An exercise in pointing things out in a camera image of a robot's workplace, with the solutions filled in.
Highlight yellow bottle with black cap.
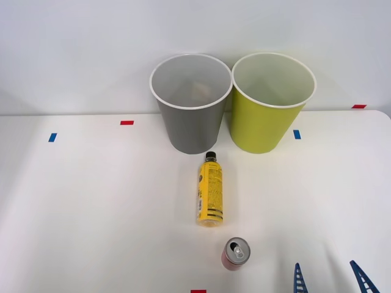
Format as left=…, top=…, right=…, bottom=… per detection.
left=194, top=150, right=227, bottom=228

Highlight orange and white drink can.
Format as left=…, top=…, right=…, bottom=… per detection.
left=221, top=237, right=251, bottom=272

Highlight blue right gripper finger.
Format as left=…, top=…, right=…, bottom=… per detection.
left=293, top=262, right=308, bottom=293
left=349, top=259, right=381, bottom=293

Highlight yellow-green plastic waste bin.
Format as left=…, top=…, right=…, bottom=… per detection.
left=230, top=52, right=318, bottom=155

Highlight grey plastic waste bin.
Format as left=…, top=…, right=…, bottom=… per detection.
left=149, top=53, right=232, bottom=156

